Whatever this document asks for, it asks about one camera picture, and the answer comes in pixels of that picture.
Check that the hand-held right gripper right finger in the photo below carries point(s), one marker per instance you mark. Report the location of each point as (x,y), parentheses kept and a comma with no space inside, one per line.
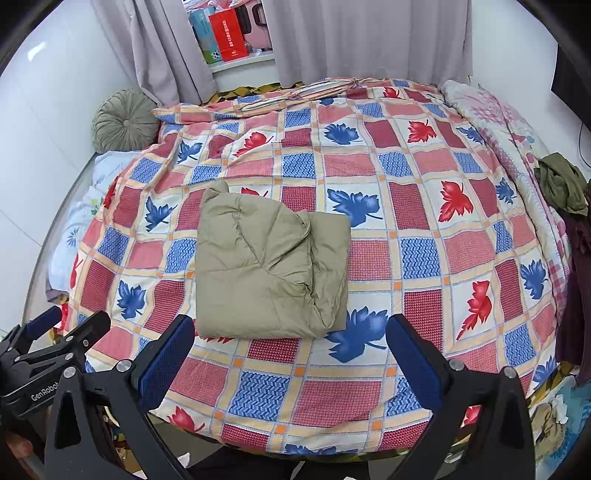
(413,364)

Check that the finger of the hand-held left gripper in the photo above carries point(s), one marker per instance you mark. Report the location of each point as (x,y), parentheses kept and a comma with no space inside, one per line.
(92,330)
(44,323)

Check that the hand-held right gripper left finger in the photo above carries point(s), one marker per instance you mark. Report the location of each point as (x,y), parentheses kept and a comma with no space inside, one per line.
(171,364)

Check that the olive green puffer jacket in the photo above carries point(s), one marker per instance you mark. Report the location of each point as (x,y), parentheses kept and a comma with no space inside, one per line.
(258,267)

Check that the mauve cloth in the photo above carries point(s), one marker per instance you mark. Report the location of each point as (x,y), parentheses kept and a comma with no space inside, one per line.
(57,295)

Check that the light blue floral sheet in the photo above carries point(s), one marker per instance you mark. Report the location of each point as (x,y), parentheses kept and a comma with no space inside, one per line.
(87,198)

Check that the blue floral cloth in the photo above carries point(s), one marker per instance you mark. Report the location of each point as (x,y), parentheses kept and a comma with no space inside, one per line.
(558,410)

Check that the leaf print checked blanket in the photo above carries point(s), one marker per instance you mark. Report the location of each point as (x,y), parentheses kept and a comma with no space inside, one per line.
(415,207)

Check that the dark maroon cloth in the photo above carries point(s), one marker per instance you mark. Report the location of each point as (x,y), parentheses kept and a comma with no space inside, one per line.
(577,277)

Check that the round green pleated cushion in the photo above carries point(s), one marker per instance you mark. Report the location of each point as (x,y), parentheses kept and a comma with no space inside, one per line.
(124,121)

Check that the dark green crumpled cloth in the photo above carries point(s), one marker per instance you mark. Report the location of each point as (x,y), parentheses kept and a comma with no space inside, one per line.
(561,184)

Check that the pink floral quilt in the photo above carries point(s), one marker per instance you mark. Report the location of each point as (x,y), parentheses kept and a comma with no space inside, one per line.
(498,120)

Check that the yellow dark patterned cloth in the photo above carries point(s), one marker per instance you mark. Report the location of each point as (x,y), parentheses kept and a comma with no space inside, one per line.
(249,91)

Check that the grey curtain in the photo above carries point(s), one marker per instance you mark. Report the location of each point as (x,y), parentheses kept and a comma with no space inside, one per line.
(157,46)
(369,37)

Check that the striped pillow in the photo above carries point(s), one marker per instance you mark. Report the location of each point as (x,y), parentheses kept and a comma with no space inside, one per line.
(304,92)

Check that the white windowsill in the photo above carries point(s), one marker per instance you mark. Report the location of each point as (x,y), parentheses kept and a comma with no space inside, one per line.
(244,60)

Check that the teal box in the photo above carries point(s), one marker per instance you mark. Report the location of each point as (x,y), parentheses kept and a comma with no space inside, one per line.
(203,37)

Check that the red box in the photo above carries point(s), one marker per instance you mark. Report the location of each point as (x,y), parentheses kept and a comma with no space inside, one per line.
(228,37)

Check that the black flat screen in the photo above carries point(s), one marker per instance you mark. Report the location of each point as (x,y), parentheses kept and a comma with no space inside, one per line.
(575,78)

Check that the pink suitcase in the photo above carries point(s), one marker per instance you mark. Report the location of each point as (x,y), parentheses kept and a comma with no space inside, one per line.
(258,25)

